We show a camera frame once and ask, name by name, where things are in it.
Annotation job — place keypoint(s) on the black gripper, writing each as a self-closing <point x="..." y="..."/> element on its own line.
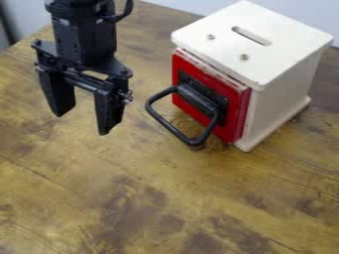
<point x="77" y="59"/>

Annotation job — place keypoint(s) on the red drawer with black handle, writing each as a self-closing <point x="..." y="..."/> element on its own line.
<point x="209" y="96"/>

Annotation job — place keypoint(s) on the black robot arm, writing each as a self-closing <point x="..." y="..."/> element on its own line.
<point x="68" y="8"/>

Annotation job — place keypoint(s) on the white wooden box cabinet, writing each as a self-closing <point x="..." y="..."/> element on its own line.
<point x="269" y="53"/>

